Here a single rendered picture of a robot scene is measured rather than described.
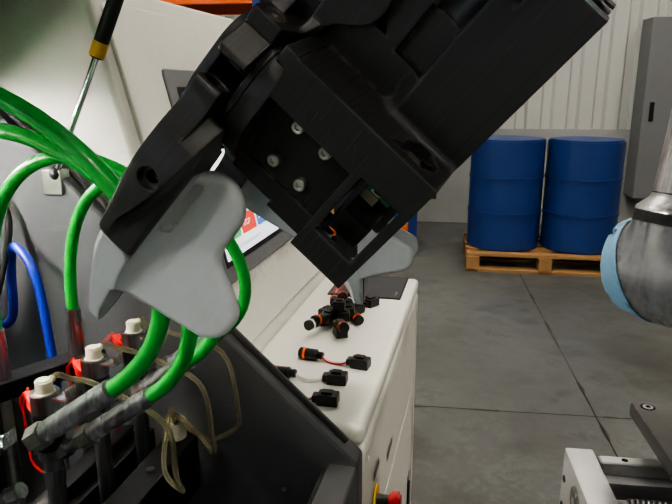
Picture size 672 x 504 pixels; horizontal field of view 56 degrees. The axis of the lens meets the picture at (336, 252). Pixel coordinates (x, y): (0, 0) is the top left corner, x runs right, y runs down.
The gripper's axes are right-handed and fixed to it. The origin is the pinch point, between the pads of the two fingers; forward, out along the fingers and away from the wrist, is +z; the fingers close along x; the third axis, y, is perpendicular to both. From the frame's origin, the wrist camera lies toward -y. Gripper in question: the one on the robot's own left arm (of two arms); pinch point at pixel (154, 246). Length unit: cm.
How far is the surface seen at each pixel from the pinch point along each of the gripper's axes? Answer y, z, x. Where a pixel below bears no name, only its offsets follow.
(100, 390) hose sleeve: 0.7, 22.5, 6.2
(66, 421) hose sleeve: 0.4, 26.6, 4.8
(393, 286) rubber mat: 21, 61, 96
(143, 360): 1.7, 18.1, 7.7
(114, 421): 2.5, 33.0, 11.2
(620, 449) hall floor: 145, 114, 198
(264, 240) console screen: -4, 55, 70
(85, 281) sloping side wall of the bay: -15, 49, 31
